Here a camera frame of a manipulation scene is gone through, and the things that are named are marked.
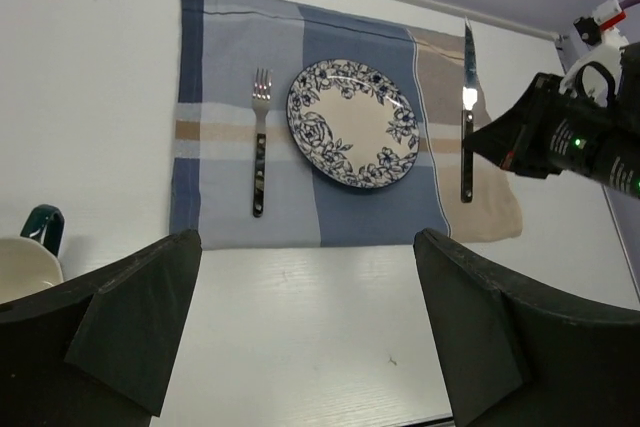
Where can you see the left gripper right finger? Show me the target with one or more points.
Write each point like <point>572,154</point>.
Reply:
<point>516,352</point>

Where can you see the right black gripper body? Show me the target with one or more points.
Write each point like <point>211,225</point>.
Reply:
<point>593,130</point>

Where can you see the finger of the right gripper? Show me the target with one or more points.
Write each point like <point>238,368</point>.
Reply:
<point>512,143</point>

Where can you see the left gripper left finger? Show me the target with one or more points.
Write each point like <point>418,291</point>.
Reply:
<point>99,349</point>

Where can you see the silver knife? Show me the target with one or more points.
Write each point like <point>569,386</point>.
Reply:
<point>469,100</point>

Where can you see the dark green mug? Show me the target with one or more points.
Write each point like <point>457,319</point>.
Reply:
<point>29,261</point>

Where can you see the blue floral plate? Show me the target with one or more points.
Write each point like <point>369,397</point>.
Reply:
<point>352,123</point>

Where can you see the silver fork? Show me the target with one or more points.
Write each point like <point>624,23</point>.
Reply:
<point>261,98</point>

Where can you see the blue beige striped placemat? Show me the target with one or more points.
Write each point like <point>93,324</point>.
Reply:
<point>224,42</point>

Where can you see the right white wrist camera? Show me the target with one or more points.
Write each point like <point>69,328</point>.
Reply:
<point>596,38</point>

